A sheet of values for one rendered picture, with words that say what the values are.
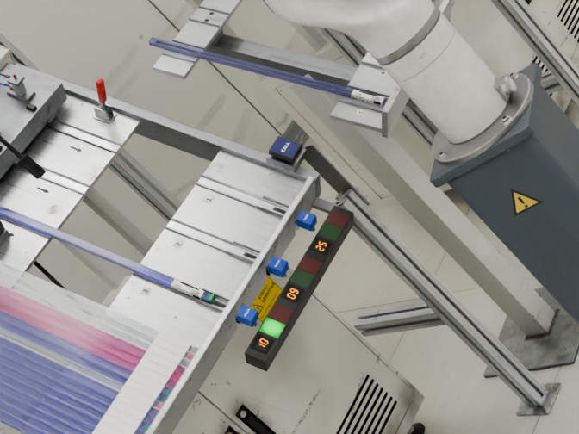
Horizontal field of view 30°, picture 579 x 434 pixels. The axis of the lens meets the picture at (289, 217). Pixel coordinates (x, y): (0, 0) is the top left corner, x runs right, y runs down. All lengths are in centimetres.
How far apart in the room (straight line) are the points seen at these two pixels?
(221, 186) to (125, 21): 228
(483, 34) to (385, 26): 131
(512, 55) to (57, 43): 180
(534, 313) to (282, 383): 59
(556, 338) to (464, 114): 90
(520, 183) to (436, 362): 108
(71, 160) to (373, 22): 75
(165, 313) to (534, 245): 62
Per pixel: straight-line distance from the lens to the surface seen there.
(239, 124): 436
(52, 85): 216
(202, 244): 193
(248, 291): 186
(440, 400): 259
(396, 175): 223
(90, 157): 210
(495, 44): 291
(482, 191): 171
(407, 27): 160
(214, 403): 217
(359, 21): 159
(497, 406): 244
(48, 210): 204
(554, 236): 175
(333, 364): 235
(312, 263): 190
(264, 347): 181
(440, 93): 164
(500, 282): 239
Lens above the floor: 139
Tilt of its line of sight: 20 degrees down
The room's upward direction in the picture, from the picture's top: 45 degrees counter-clockwise
